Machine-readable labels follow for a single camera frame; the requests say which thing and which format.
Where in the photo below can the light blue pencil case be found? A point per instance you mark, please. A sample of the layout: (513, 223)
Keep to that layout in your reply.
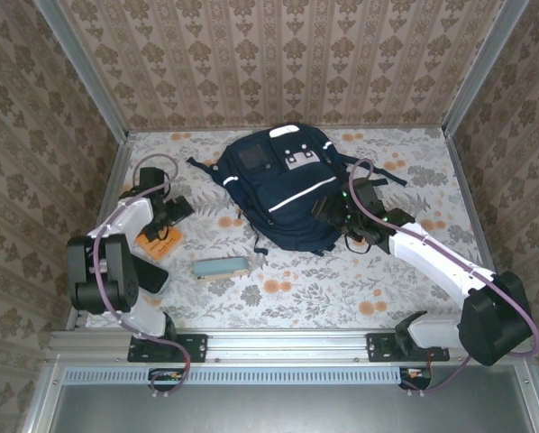
(220, 267)

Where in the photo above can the navy blue backpack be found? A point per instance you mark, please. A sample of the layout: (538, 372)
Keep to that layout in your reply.
(287, 189)

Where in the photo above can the aluminium frame side rail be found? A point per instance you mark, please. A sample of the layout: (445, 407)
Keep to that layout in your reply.
(112, 180)
(477, 216)

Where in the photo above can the grey metal panel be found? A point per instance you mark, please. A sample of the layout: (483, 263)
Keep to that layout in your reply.
(287, 410)

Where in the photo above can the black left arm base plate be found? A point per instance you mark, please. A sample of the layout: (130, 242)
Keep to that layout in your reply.
(197, 347)

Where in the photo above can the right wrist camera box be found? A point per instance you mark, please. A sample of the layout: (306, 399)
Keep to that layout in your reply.
(368, 194)

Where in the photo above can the aluminium frame post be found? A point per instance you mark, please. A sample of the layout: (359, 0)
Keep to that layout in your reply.
(82, 72)
(486, 67)

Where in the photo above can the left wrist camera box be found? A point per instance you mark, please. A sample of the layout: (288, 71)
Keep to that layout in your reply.
(152, 180)

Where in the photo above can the floral table cover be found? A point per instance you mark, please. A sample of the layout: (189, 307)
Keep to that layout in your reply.
(319, 293)

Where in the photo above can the orange sunset cover book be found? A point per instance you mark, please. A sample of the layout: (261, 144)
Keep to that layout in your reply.
(168, 245)

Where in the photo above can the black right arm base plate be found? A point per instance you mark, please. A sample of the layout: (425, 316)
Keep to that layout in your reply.
(377, 347)

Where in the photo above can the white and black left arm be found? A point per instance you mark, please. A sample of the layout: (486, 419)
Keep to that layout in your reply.
(125, 216)

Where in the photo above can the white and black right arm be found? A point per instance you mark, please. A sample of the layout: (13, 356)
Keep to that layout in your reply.
(432, 252)

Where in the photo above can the black rounded case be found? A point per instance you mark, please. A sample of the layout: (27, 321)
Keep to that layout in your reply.
(152, 277)

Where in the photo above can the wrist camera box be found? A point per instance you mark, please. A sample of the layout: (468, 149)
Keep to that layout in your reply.
(368, 194)
(152, 180)

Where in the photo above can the aluminium mounting rail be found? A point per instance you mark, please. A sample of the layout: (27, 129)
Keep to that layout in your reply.
(287, 345)

